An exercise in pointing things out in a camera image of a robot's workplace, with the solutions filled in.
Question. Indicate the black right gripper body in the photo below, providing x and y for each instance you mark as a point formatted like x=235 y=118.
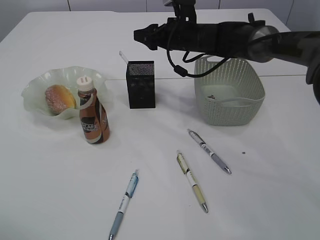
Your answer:
x=219 y=39

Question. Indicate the white grey grip pen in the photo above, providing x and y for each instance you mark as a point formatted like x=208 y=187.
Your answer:
x=209 y=151

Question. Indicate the clear plastic ruler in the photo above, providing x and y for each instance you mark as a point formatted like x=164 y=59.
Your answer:
x=124 y=58

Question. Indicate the brown Nescafe coffee bottle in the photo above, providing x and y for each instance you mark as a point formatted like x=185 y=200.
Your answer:
x=92 y=114

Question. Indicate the beige retractable pen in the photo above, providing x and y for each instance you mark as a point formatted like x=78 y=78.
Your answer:
x=192 y=181

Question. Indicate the light blue retractable pen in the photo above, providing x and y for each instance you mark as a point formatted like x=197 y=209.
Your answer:
x=133 y=182

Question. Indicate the sugar-dusted bread roll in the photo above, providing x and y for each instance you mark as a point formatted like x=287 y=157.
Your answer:
x=59 y=98

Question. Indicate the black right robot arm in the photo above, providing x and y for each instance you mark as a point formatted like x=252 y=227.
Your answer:
x=252 y=40

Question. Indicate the grey-green plastic woven basket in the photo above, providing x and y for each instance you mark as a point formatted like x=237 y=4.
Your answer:
x=238 y=90

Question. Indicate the black mesh pen holder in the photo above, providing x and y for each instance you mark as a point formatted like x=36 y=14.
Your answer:
x=140 y=80

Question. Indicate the pale green wavy glass plate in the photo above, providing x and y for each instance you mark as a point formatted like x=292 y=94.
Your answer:
x=34 y=93

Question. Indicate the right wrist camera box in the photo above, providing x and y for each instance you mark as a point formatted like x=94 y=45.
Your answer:
x=184 y=10

